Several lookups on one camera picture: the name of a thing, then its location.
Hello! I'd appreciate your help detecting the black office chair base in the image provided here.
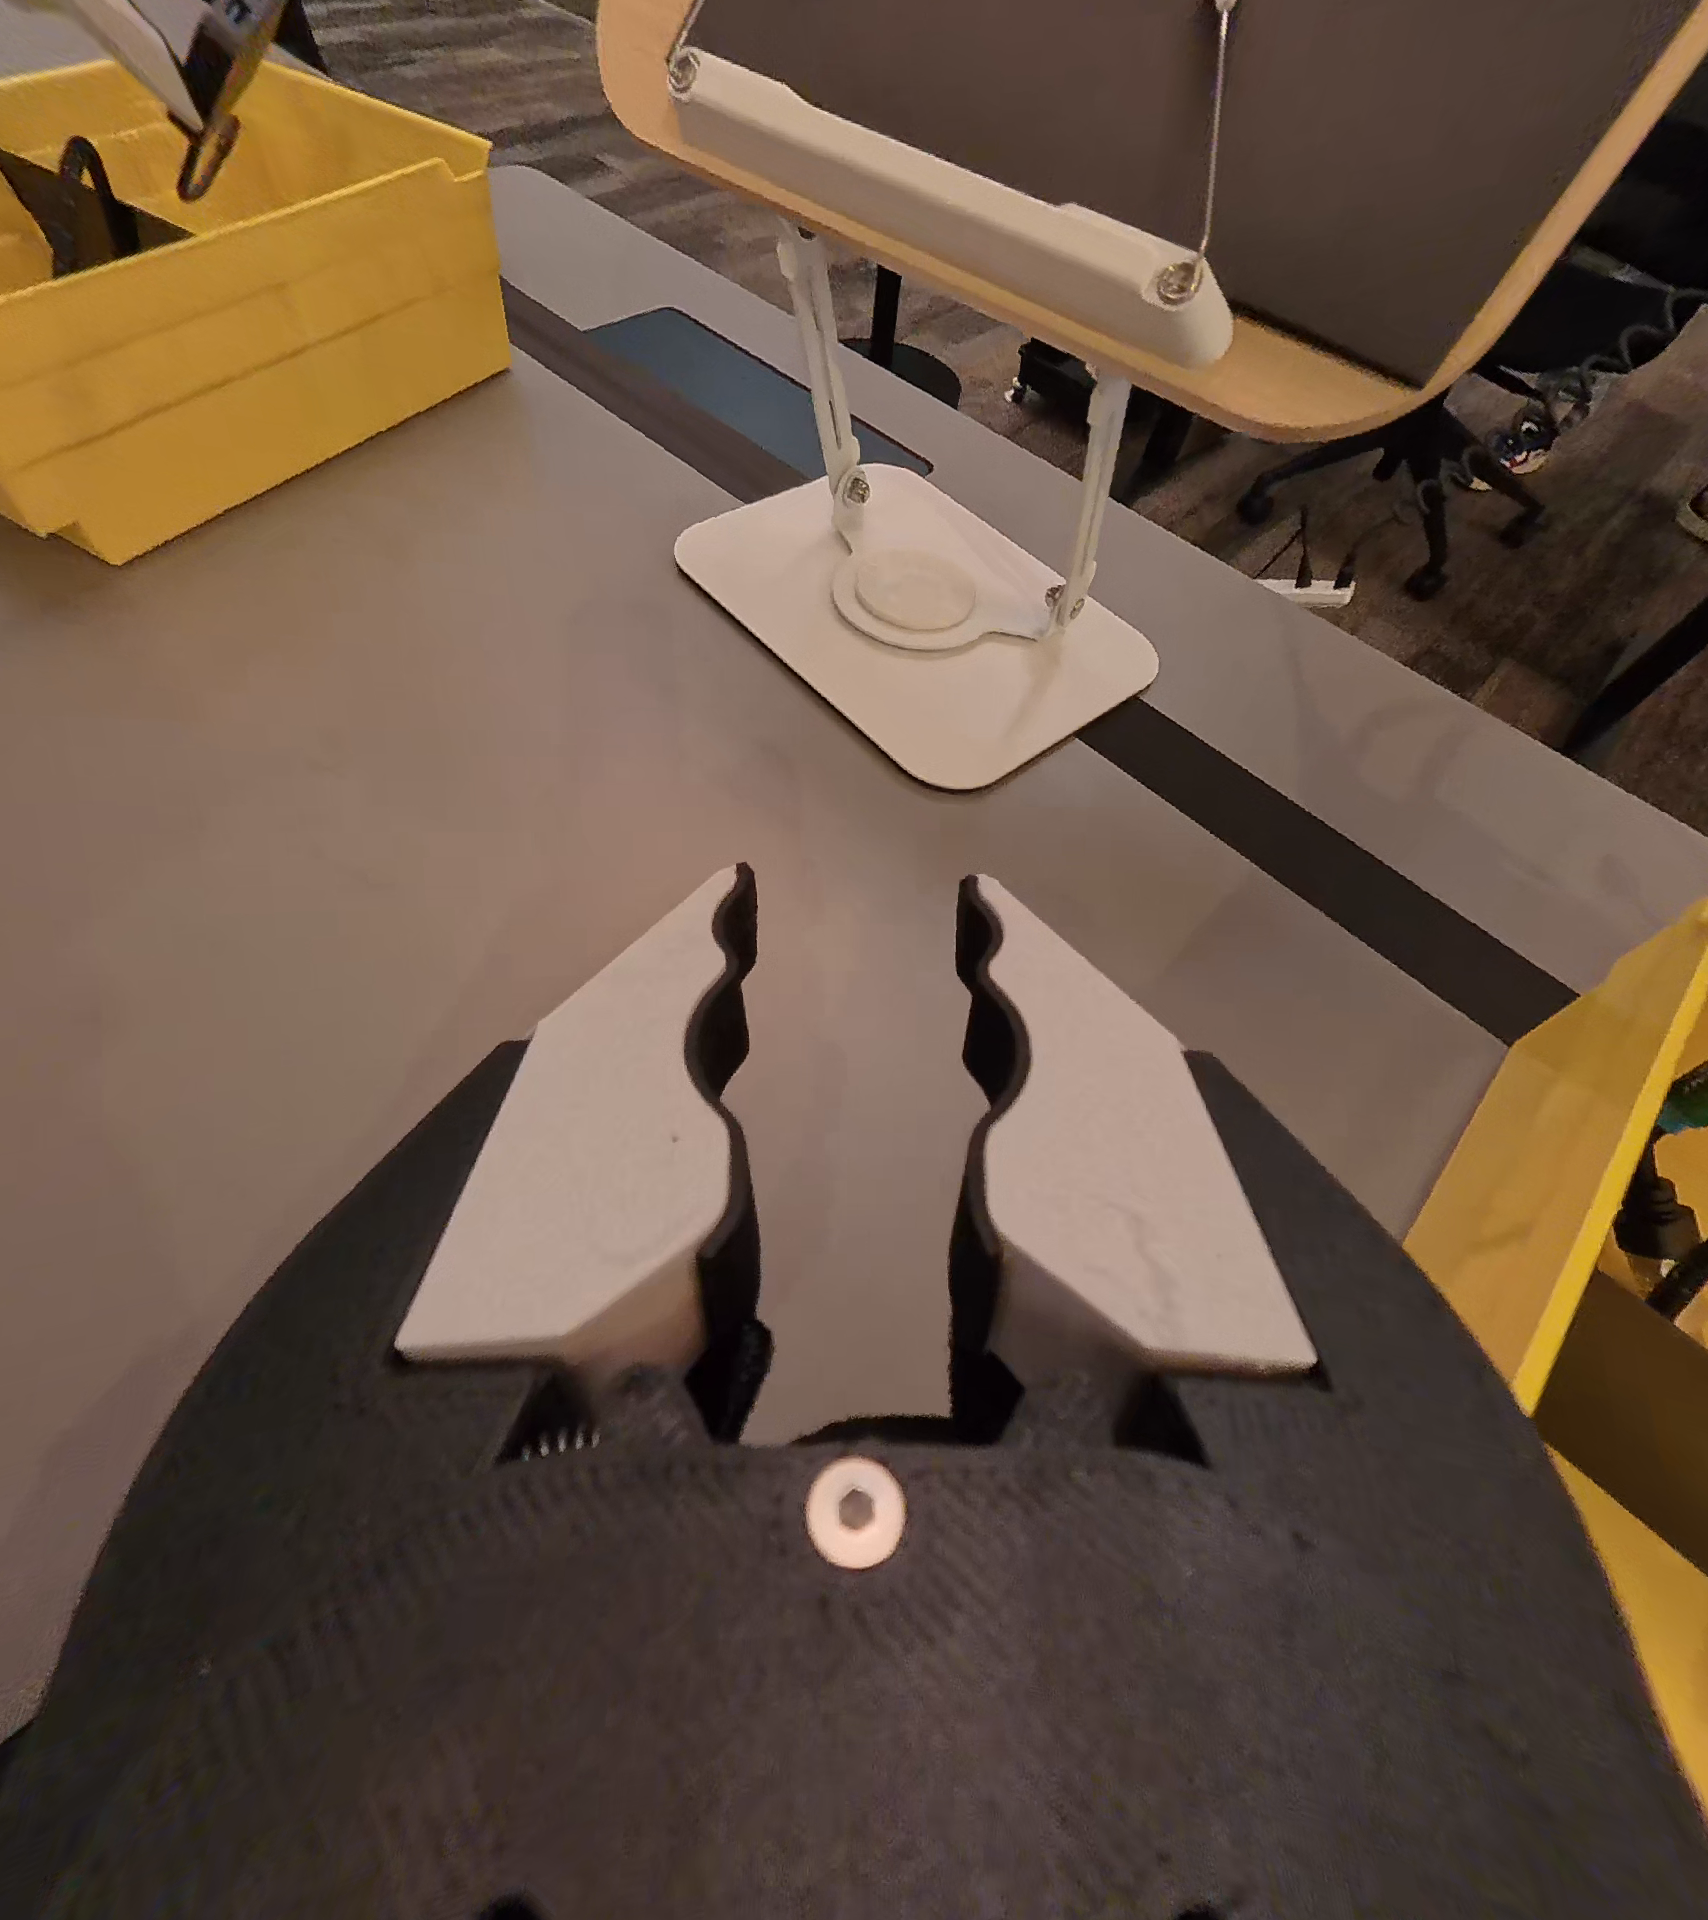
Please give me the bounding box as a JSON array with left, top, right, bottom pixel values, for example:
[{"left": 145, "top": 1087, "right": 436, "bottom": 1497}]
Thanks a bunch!
[{"left": 1238, "top": 397, "right": 1546, "bottom": 601}]

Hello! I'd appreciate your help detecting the cardboard bin divider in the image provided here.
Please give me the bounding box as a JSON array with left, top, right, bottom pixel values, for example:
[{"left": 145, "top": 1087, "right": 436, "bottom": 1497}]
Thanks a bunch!
[{"left": 0, "top": 134, "right": 196, "bottom": 282}]

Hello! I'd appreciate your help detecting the white stand with wooden board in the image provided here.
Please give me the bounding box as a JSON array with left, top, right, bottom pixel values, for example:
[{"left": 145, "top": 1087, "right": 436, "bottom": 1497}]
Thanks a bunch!
[{"left": 596, "top": 0, "right": 1708, "bottom": 789}]

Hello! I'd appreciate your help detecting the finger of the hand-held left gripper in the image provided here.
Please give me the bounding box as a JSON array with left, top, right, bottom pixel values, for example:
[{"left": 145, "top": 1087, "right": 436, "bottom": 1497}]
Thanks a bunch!
[
  {"left": 23, "top": 0, "right": 238, "bottom": 136},
  {"left": 178, "top": 0, "right": 289, "bottom": 204}
]

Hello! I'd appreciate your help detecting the coiled grey cable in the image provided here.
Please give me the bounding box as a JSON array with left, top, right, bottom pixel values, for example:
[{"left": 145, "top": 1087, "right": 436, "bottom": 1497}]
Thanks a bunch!
[{"left": 1454, "top": 210, "right": 1708, "bottom": 496}]

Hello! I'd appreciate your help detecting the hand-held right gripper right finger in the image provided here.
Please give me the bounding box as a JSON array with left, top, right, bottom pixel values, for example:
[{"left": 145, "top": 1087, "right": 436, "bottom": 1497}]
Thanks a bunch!
[{"left": 952, "top": 876, "right": 1323, "bottom": 1438}]

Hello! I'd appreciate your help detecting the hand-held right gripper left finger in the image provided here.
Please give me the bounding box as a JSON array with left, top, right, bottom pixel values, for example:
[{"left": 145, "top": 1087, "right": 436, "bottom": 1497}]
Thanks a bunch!
[{"left": 392, "top": 860, "right": 770, "bottom": 1443}]

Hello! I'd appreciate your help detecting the black metal table leg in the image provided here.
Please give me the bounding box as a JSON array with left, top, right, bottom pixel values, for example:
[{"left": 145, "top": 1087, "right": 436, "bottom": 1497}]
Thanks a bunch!
[{"left": 1561, "top": 553, "right": 1708, "bottom": 759}]

